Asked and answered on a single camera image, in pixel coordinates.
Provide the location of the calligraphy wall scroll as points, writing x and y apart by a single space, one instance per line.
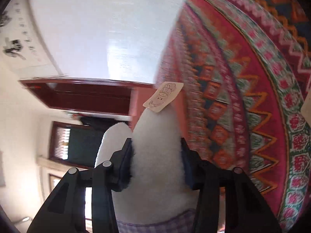
14 46

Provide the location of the white plush with gingham clothes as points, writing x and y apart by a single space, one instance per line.
158 138

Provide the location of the red patterned blanket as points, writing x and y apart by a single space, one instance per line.
243 77

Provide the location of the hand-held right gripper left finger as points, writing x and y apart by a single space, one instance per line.
125 167

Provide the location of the window with dark red frame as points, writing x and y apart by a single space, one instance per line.
80 143

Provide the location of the dark red wooden door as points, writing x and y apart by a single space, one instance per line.
85 97

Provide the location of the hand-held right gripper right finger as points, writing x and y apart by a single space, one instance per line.
187 172

